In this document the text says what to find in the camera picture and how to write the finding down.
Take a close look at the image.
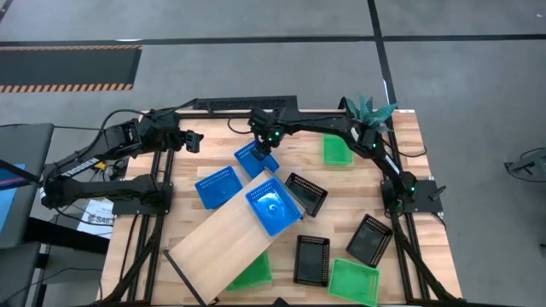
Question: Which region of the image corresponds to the white printed paper sheet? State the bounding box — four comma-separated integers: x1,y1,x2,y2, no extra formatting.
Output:
76,198,114,240

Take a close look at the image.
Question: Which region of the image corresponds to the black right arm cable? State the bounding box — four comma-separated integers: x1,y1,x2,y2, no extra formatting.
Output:
383,138,427,159

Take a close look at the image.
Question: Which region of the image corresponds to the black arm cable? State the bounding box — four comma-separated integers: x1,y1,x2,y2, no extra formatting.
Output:
96,98,201,142
383,138,427,159

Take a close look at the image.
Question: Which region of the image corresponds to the black plastic basket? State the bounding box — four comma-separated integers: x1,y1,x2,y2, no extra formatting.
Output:
293,235,332,287
283,171,329,218
345,213,394,269

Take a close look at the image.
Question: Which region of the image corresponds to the green plastic basket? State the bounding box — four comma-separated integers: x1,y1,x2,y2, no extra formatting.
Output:
224,250,274,293
327,258,381,307
322,134,355,167

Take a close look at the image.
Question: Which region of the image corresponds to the green plant in white pot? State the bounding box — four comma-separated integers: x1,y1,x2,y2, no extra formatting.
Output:
344,94,398,134

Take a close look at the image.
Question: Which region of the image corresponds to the wooden shelf with black legs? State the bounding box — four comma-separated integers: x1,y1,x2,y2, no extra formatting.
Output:
163,168,307,306

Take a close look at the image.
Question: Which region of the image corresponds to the blue plastic basket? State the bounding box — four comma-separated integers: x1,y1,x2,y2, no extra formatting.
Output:
194,165,244,211
245,177,305,238
233,139,282,180

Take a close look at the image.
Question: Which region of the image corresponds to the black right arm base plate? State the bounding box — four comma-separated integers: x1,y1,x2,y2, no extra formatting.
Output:
380,178,447,214

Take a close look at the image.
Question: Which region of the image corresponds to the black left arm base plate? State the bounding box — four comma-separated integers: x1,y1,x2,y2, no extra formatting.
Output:
111,182,174,217

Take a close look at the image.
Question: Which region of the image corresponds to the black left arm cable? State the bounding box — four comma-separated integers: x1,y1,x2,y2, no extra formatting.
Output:
96,98,201,142

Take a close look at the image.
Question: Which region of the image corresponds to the black mat with hazard stripes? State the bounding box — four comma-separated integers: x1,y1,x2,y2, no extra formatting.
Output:
0,44,143,94

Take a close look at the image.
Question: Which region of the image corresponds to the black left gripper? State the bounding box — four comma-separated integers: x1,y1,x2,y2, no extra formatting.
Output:
139,108,205,154

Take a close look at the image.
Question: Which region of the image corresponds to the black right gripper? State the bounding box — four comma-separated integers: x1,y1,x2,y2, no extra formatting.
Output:
248,106,286,161

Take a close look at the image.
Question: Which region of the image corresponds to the blue flat panel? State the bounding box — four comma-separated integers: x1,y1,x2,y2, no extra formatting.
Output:
0,164,26,235

